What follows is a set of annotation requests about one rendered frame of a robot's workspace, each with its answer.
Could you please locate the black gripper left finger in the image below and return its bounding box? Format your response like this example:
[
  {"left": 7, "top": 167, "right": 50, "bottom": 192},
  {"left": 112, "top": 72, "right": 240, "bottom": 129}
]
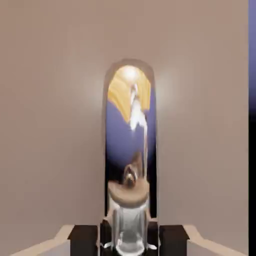
[{"left": 9, "top": 218, "right": 113, "bottom": 256}]

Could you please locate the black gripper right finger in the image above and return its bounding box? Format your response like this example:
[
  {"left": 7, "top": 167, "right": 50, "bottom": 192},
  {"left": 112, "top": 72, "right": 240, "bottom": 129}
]
[{"left": 147, "top": 217, "right": 249, "bottom": 256}]

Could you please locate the curved shiny metal handle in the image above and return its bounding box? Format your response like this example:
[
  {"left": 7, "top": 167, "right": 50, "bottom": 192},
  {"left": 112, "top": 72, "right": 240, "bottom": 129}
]
[{"left": 97, "top": 58, "right": 162, "bottom": 256}]

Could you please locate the tan cabinet door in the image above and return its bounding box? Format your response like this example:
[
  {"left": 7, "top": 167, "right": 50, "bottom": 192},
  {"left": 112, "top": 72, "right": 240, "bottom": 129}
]
[{"left": 0, "top": 0, "right": 250, "bottom": 256}]

